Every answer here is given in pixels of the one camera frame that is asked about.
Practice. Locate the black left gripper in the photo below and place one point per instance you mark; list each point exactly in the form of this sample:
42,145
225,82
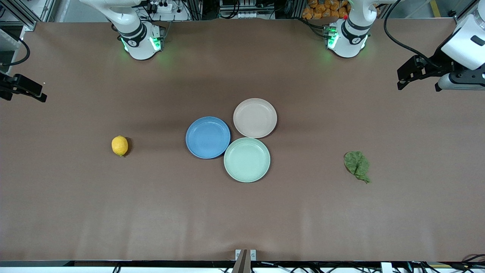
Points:
443,67

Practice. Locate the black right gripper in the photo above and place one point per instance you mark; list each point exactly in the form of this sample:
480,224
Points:
8,85

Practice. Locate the yellow lemon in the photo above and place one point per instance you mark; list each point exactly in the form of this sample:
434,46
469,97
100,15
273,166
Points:
119,145

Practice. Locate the green lettuce leaf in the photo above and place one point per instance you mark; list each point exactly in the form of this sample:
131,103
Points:
356,163

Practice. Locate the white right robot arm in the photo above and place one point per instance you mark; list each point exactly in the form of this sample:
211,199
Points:
136,34

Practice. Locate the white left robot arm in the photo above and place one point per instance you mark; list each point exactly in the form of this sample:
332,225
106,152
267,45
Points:
350,34

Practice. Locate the orange snack bags pile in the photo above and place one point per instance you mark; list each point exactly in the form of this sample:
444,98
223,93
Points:
322,9

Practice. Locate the white power strip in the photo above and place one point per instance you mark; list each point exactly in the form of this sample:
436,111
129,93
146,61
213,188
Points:
163,7

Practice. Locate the beige plate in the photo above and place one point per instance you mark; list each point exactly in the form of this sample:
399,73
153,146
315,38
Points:
255,118

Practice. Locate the grey equipment rack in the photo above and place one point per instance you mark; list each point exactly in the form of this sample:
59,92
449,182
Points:
246,13

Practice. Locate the blue plate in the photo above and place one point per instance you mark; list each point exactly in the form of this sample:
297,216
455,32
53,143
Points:
208,137

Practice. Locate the pale green plate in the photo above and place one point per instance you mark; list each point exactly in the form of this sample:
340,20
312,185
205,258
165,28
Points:
247,160

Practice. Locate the small white block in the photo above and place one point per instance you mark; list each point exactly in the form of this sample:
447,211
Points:
386,267

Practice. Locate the aluminium frame profile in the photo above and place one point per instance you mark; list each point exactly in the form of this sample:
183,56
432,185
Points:
22,15

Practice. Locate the small metal bracket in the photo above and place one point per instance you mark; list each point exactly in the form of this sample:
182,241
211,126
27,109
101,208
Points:
238,254

